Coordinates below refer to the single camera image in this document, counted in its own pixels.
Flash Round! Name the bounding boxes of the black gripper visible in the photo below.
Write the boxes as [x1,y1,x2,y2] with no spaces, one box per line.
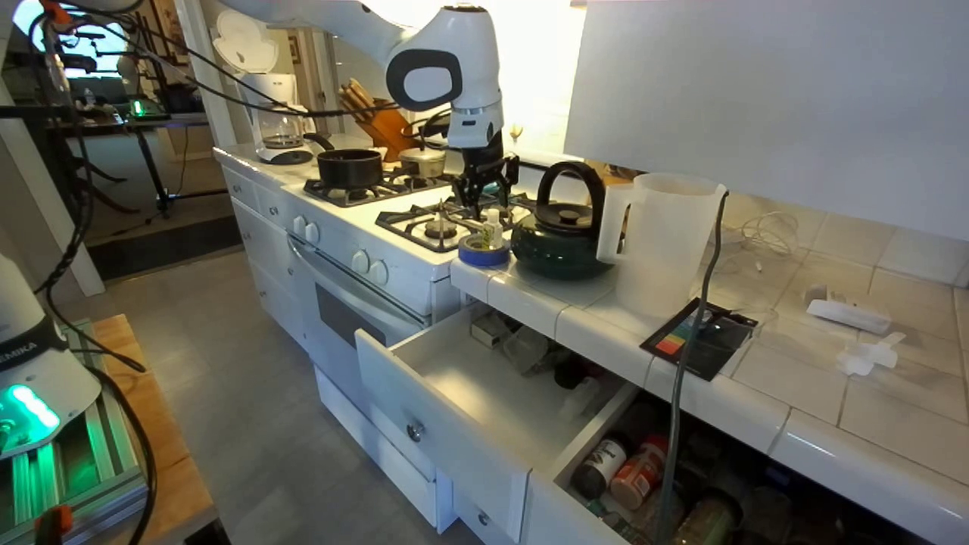
[453,137,519,200]

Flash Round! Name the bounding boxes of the white kitchen drawer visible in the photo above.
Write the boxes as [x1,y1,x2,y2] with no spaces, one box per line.
[353,312,636,545]

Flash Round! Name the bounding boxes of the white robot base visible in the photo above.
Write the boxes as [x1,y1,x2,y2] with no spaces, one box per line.
[0,256,100,459]

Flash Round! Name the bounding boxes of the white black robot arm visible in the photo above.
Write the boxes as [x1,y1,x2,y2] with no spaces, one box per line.
[225,0,502,206]

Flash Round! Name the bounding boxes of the silver drawer knob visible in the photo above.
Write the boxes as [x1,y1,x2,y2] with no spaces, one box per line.
[405,421,426,441]

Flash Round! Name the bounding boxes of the wooden knife block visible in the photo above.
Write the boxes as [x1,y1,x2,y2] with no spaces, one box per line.
[340,79,418,160]

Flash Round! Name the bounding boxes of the dark green kettle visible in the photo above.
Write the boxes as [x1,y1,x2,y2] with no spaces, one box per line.
[513,160,607,282]

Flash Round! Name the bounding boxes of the white gas stove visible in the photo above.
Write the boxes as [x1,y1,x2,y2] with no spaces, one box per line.
[211,138,538,447]

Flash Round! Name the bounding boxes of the large black saucepan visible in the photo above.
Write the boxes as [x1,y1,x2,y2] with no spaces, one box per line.
[303,132,384,200]

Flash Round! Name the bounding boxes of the white electric kettle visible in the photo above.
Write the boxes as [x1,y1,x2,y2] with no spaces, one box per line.
[598,174,726,312]

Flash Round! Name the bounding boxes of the orange spice jar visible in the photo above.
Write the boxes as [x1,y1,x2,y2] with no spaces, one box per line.
[610,437,670,510]

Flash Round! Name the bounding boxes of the black power cable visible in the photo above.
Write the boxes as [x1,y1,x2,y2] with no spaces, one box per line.
[651,185,733,545]

